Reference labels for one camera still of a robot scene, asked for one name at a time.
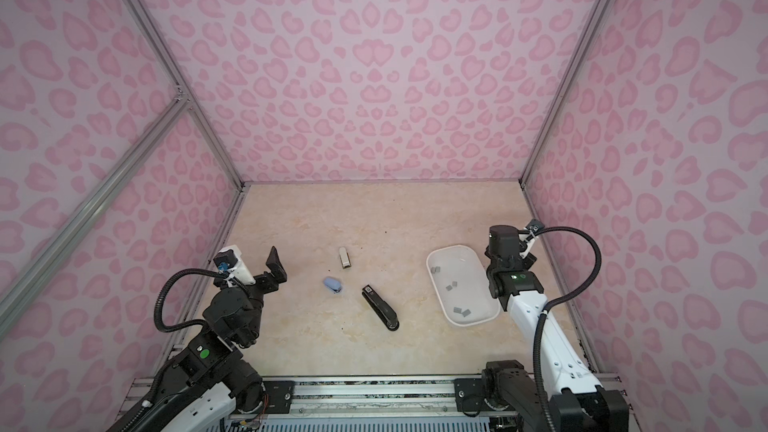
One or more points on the black stapler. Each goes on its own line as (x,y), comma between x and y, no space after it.
(382,308)

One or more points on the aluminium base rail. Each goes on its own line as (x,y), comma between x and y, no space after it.
(372,403)

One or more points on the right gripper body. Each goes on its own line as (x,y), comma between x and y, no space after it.
(495,269)

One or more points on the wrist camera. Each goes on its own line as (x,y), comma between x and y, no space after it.
(529,235)
(229,263)

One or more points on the left mounting plate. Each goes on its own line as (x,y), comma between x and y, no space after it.
(278,396)

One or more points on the mounting plate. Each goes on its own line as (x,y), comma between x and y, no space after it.
(278,396)
(470,397)

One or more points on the white plastic bin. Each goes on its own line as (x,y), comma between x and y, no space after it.
(460,263)

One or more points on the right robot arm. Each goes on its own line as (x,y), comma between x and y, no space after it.
(560,392)

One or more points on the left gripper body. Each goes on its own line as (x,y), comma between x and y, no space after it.
(263,286)

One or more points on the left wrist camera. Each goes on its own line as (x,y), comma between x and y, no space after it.
(229,263)

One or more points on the blue mini stapler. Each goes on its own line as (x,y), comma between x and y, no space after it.
(333,284)

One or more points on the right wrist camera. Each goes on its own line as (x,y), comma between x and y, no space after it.
(529,235)

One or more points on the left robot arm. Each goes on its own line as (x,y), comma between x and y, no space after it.
(209,379)

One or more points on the right mounting plate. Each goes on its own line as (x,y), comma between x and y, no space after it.
(470,397)

